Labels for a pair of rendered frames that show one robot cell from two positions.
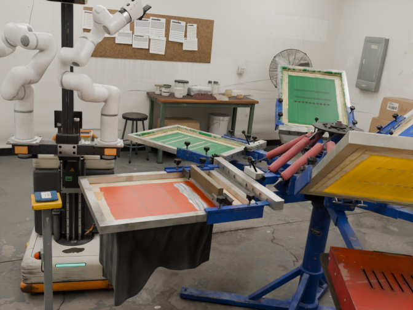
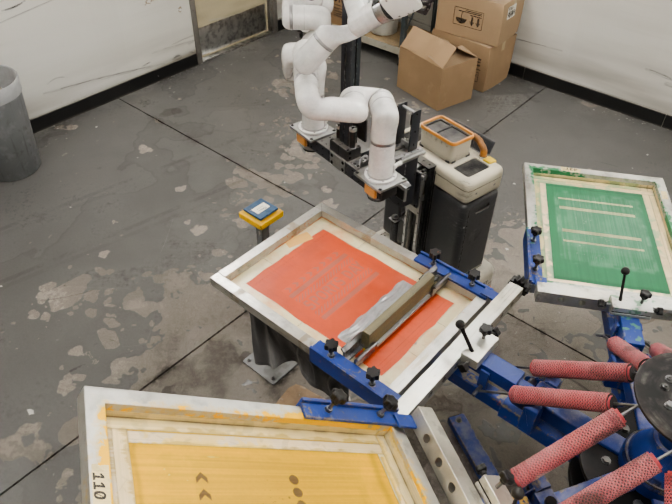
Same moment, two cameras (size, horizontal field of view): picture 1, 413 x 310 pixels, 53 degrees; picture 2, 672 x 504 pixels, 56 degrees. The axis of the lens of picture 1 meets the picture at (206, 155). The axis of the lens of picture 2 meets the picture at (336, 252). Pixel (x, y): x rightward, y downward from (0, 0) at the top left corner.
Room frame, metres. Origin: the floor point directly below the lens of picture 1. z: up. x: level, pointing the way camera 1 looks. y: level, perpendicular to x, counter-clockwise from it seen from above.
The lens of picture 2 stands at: (1.28, -1.22, 2.52)
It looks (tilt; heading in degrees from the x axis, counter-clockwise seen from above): 42 degrees down; 66
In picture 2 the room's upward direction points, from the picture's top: 1 degrees clockwise
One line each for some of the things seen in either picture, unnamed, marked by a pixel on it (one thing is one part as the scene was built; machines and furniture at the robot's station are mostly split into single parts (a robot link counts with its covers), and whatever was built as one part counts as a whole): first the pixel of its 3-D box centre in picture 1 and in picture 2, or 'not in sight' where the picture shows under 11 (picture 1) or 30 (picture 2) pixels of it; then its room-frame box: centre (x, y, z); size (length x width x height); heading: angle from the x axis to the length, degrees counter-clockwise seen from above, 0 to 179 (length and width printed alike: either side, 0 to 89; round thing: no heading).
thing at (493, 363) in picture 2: (261, 179); (493, 367); (2.19, -0.32, 1.02); 0.17 x 0.06 x 0.05; 116
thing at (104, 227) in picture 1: (166, 194); (349, 290); (1.94, 0.18, 0.97); 0.79 x 0.58 x 0.04; 116
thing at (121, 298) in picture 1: (167, 257); (298, 359); (1.73, 0.14, 0.74); 0.46 x 0.04 x 0.42; 116
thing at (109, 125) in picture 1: (109, 127); (384, 157); (2.24, 0.56, 1.21); 0.16 x 0.13 x 0.15; 15
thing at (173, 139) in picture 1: (209, 136); (614, 237); (2.91, -0.01, 1.05); 1.08 x 0.61 x 0.23; 56
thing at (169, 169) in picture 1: (189, 172); (451, 279); (2.29, 0.09, 0.98); 0.30 x 0.05 x 0.07; 116
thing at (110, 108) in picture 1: (108, 99); (383, 120); (2.23, 0.57, 1.37); 0.13 x 0.10 x 0.16; 73
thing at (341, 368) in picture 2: (233, 212); (351, 374); (1.79, -0.16, 0.98); 0.30 x 0.05 x 0.07; 116
